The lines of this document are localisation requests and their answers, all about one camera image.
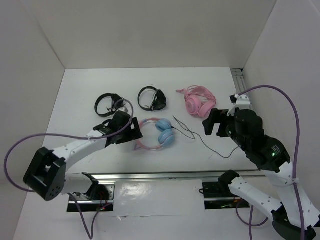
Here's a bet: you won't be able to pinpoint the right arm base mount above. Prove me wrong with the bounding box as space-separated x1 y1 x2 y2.
199 181 250 210

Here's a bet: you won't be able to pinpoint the black headphones middle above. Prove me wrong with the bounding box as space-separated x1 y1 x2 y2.
137 86 167 112

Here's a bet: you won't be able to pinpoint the black headphones left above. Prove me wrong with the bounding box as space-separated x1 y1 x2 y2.
94 93 126 118

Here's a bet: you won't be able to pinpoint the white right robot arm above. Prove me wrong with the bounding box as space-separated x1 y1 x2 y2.
202 109 320 240

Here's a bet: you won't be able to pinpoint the black headphones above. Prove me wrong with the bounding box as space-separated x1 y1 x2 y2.
94 93 126 118
137 86 167 112

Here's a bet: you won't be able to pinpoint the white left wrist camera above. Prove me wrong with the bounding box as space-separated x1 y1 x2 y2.
118 106 128 113

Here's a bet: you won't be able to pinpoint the blue pink cat-ear headphones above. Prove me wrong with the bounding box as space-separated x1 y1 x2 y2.
133 118 175 152

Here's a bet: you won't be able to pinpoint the aluminium right side rail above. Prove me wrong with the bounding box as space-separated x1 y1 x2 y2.
230 68 247 93

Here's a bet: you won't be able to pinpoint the pink wired gaming headset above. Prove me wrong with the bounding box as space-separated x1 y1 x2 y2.
176 85 217 119

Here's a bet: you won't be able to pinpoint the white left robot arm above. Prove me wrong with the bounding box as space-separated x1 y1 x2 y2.
23 111 143 201

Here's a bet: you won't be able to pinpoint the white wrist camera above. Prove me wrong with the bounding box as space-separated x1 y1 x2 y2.
230 94 252 111
118 106 128 113

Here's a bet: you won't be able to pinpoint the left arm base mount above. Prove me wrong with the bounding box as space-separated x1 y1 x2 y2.
67 181 116 213

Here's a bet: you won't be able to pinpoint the aluminium front rail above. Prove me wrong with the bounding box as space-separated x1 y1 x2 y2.
89 170 263 183

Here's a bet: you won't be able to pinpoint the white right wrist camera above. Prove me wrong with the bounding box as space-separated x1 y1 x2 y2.
230 94 252 111

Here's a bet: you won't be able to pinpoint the aluminium rail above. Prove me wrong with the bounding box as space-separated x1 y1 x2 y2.
89 170 263 183
230 68 247 93

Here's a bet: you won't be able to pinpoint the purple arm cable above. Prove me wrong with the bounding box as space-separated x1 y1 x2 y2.
4 98 136 240
235 85 306 240

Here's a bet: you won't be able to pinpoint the thin black headphone cable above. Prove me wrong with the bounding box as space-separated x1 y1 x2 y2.
172 115 240 159

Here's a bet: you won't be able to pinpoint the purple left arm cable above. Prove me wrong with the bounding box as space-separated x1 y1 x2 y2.
4 98 136 240

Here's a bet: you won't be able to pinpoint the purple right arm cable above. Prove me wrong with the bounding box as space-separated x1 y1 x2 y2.
235 85 306 240

